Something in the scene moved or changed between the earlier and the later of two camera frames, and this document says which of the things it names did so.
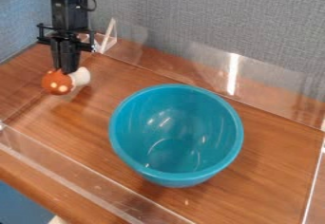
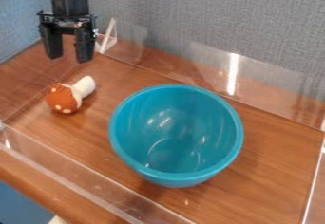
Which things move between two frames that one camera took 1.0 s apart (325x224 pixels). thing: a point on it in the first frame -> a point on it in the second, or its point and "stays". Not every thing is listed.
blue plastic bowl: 175,132 stays
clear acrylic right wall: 314,208 stays
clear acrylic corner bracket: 106,41 stays
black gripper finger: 64,54 -> 51,33
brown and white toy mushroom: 60,84 -> 63,97
